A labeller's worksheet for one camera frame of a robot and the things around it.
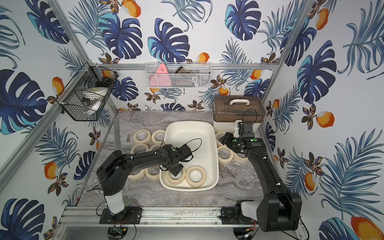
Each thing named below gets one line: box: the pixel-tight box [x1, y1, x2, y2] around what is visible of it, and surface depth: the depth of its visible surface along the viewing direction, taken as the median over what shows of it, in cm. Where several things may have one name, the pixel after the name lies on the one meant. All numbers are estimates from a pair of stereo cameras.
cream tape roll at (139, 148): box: [130, 143, 149, 154], surface depth 100 cm
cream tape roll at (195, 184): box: [185, 165, 206, 188], surface depth 85 cm
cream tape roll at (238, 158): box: [233, 152, 249, 163], surface depth 94 cm
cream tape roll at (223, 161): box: [217, 146, 234, 165], surface depth 94 cm
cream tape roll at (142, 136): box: [133, 129, 151, 144], surface depth 105 cm
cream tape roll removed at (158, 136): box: [151, 129, 166, 144], surface depth 106 cm
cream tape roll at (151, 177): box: [144, 168, 160, 181], surface depth 87 cm
